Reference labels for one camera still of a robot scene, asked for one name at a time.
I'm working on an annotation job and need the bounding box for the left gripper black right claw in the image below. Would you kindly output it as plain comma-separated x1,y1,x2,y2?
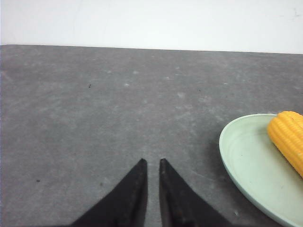
159,158,232,227

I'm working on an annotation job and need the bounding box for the yellow corn cob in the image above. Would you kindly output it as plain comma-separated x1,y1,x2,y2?
267,111,303,176

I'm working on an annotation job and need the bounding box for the left gripper black left claw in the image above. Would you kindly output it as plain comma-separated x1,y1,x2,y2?
71,158,148,227

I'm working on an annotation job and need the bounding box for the pale green plate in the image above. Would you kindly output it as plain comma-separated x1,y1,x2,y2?
219,113,303,227

